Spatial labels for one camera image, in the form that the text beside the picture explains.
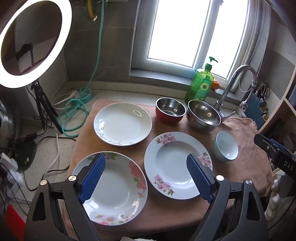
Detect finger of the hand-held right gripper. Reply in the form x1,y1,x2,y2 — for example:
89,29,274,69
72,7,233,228
254,133,288,163

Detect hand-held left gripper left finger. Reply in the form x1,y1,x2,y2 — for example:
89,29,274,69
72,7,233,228
24,152,107,241

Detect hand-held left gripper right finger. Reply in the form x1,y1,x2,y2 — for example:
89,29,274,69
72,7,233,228
186,153,270,241

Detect white plate with coral peony print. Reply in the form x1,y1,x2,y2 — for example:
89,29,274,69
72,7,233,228
72,151,148,226

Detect white plate with pink blossom print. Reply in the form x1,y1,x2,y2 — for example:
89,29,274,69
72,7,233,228
144,132,213,200

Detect light blue ceramic bowl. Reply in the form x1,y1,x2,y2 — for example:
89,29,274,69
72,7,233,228
213,131,239,162

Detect white plate with grey leaf print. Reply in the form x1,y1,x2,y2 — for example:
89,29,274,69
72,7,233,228
94,103,152,146

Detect stainless steel bowl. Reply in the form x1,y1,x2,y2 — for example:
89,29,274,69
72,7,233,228
186,100,222,133

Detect red bowl with steel inside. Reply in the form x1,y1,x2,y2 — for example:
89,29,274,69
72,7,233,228
155,97,187,126

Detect person's right hand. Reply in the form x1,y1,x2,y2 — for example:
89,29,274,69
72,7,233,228
265,174,287,222

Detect wooden shelf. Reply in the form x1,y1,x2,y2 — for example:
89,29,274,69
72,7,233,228
255,70,296,234

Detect dark blue utensil holder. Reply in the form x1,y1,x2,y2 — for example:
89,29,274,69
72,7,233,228
244,93,269,123

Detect pink towel mat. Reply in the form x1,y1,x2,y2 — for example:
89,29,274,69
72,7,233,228
61,99,274,233

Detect scissors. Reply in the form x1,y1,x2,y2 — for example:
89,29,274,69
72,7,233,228
260,83,271,99

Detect black round pad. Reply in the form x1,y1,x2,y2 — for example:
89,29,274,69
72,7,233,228
13,139,37,172

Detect chrome kitchen faucet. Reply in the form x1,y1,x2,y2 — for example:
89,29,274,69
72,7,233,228
213,65,258,121

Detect white plug adapters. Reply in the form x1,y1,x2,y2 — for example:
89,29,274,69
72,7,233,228
0,153,23,183

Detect green dish soap bottle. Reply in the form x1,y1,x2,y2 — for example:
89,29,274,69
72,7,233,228
184,56,218,102

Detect red box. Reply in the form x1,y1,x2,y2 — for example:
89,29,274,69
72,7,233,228
5,204,26,241

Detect steel pot lid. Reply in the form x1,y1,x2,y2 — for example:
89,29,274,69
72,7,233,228
0,98,18,149

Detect window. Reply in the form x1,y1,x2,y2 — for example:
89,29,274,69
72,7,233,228
131,0,266,93

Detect white cable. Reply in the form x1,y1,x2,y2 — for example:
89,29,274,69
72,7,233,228
42,133,61,172

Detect black cable with inline controller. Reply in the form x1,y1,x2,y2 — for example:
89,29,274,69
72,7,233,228
11,132,78,153

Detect teal round hose holder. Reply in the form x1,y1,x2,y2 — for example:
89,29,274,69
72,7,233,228
73,88,93,104

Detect teal hose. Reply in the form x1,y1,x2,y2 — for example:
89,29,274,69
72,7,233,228
60,0,105,138

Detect ring light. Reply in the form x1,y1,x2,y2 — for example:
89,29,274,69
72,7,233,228
0,0,73,89

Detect yellow hose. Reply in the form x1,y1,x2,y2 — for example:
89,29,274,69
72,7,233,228
87,0,98,22

